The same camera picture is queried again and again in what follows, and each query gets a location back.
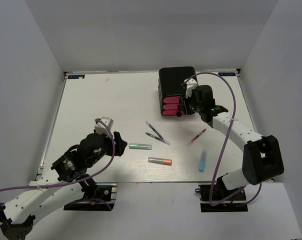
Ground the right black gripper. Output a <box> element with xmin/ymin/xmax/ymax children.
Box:
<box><xmin>180</xmin><ymin>89</ymin><xmax>204</xmax><ymax>115</ymax></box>

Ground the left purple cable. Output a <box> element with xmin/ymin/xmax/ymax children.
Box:
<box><xmin>0</xmin><ymin>119</ymin><xmax>116</xmax><ymax>227</ymax></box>

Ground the right blue corner label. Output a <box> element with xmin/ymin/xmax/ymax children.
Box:
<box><xmin>218</xmin><ymin>72</ymin><xmax>237</xmax><ymax>77</ymax></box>

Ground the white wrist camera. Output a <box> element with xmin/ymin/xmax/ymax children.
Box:
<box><xmin>94</xmin><ymin>116</ymin><xmax>114</xmax><ymax>137</ymax></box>
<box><xmin>181</xmin><ymin>78</ymin><xmax>198</xmax><ymax>98</ymax></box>

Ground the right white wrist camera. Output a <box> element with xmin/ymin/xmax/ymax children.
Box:
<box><xmin>181</xmin><ymin>78</ymin><xmax>198</xmax><ymax>98</ymax></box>

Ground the red pen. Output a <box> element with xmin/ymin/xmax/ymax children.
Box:
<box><xmin>190</xmin><ymin>128</ymin><xmax>207</xmax><ymax>143</ymax></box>

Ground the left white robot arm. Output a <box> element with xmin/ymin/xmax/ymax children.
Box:
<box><xmin>0</xmin><ymin>131</ymin><xmax>128</xmax><ymax>240</ymax></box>

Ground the blue highlighter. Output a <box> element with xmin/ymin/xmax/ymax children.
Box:
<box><xmin>198</xmin><ymin>150</ymin><xmax>207</xmax><ymax>173</ymax></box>

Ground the orange highlighter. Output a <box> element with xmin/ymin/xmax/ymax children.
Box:
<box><xmin>147</xmin><ymin>157</ymin><xmax>173</xmax><ymax>166</ymax></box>

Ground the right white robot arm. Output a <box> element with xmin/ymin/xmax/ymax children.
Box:
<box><xmin>180</xmin><ymin>83</ymin><xmax>285</xmax><ymax>200</ymax></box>

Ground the pink top drawer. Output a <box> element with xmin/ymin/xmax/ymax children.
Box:
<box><xmin>162</xmin><ymin>96</ymin><xmax>181</xmax><ymax>105</ymax></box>

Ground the left blue corner label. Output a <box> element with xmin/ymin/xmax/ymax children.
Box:
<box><xmin>67</xmin><ymin>74</ymin><xmax>85</xmax><ymax>80</ymax></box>

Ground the pink drawer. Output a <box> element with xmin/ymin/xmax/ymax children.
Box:
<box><xmin>161</xmin><ymin>109</ymin><xmax>184</xmax><ymax>118</ymax></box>
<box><xmin>162</xmin><ymin>96</ymin><xmax>181</xmax><ymax>105</ymax></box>
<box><xmin>161</xmin><ymin>103</ymin><xmax>180</xmax><ymax>111</ymax></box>

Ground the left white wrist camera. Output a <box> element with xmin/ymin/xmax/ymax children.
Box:
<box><xmin>94</xmin><ymin>116</ymin><xmax>114</xmax><ymax>137</ymax></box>

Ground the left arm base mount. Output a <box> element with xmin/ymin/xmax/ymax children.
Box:
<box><xmin>63</xmin><ymin>183</ymin><xmax>118</xmax><ymax>212</ymax></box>

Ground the purple pen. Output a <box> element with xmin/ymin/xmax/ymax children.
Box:
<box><xmin>145</xmin><ymin>120</ymin><xmax>164</xmax><ymax>140</ymax></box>

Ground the green pen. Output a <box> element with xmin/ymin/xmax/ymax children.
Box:
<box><xmin>145</xmin><ymin>132</ymin><xmax>171</xmax><ymax>146</ymax></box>

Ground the pink bottom drawer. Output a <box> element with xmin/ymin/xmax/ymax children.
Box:
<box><xmin>161</xmin><ymin>109</ymin><xmax>184</xmax><ymax>118</ymax></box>

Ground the green highlighter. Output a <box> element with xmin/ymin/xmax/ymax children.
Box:
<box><xmin>129</xmin><ymin>143</ymin><xmax>153</xmax><ymax>150</ymax></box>

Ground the black drawer cabinet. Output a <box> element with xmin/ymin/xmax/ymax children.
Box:
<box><xmin>158</xmin><ymin>66</ymin><xmax>196</xmax><ymax>114</ymax></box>

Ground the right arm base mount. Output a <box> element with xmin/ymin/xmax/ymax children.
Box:
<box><xmin>194</xmin><ymin>184</ymin><xmax>248</xmax><ymax>213</ymax></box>

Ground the blue corner label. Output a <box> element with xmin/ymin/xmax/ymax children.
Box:
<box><xmin>218</xmin><ymin>72</ymin><xmax>237</xmax><ymax>77</ymax></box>
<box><xmin>67</xmin><ymin>74</ymin><xmax>85</xmax><ymax>80</ymax></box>

